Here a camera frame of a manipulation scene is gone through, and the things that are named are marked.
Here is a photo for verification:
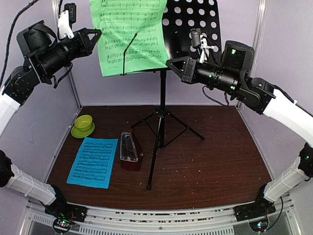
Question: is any green bowl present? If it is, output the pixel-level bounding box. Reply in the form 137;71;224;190
74;115;93;131

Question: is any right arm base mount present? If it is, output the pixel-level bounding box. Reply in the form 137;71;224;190
234;203;276;233

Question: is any green sheet music page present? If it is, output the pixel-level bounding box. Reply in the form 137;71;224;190
89;0;169;77

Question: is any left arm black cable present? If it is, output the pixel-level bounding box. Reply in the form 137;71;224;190
0;0;41;84

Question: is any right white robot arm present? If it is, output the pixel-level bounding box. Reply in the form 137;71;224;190
166;40;313;216

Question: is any blue sheet music page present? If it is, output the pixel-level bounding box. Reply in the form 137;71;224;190
67;137;118;189

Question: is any right aluminium corner post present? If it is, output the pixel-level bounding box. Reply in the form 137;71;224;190
250;0;268;77

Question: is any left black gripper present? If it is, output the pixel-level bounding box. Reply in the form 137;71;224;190
35;25;102;78

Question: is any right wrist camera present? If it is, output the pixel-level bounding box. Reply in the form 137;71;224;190
190;28;218;65

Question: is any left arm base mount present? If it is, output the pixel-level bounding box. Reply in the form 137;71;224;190
43;204;88;234

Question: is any left aluminium corner post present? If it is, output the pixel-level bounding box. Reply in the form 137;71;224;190
50;0;82;109

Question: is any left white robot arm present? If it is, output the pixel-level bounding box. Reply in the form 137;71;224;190
0;21;102;217

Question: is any aluminium front rail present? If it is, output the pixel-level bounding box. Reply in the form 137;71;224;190
19;193;301;235

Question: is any aluminium corner post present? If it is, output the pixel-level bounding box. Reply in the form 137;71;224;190
50;0;82;109
250;0;268;77

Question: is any black music stand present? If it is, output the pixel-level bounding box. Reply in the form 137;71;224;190
122;0;222;191

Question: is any brown wooden metronome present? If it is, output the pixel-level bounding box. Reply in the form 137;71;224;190
120;129;144;171

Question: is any green saucer plate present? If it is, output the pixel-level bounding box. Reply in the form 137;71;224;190
70;123;95;139

